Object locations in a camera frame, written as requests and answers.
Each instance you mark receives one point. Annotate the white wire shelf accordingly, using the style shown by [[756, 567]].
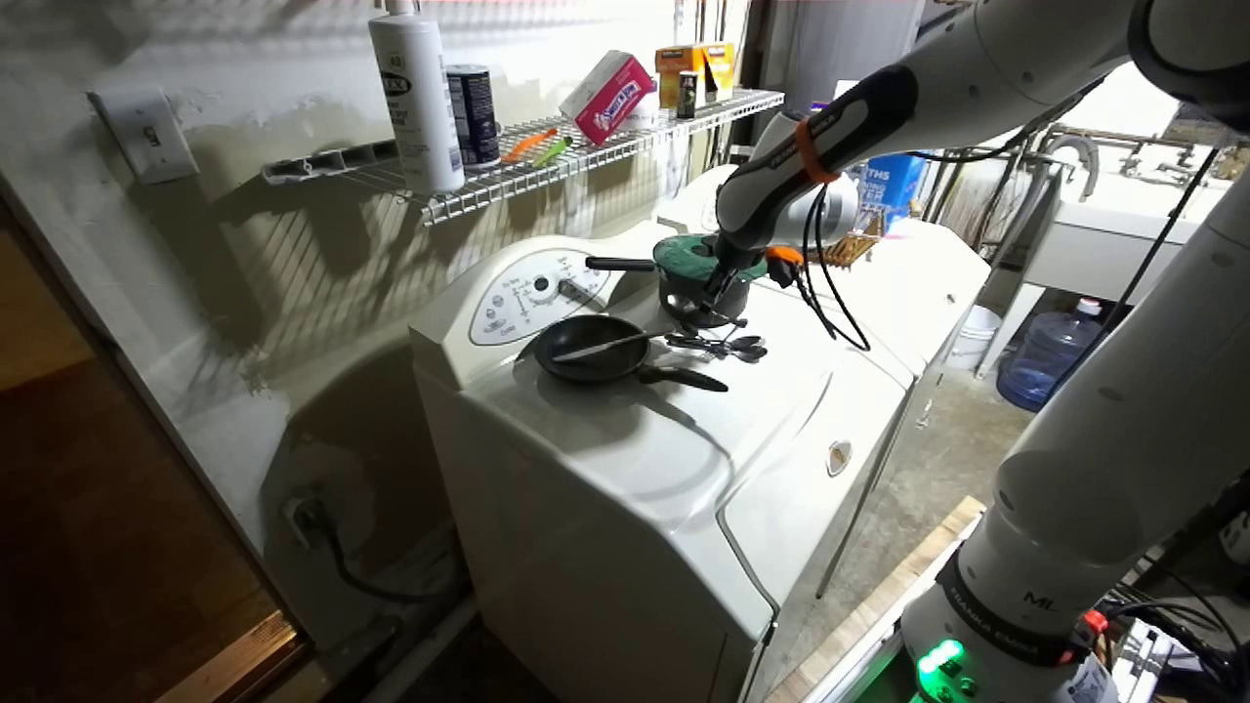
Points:
[[533, 158]]

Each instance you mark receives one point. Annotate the blue water jug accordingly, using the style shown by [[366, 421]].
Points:
[[1049, 351]]

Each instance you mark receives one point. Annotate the white washing machine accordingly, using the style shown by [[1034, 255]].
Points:
[[638, 540]]

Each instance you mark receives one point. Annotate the black frying pan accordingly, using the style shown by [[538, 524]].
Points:
[[623, 364]]

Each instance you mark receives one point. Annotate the red pink box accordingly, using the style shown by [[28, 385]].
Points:
[[606, 95]]

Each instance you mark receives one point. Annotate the white spray bottle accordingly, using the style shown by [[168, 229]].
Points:
[[411, 70]]

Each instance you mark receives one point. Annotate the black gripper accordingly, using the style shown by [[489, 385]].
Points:
[[696, 287]]

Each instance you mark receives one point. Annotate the dark can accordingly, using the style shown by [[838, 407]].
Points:
[[474, 110]]

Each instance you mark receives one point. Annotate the green lidded pot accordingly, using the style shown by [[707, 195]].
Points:
[[689, 265]]

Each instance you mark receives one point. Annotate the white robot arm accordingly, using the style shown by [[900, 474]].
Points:
[[1154, 425]]

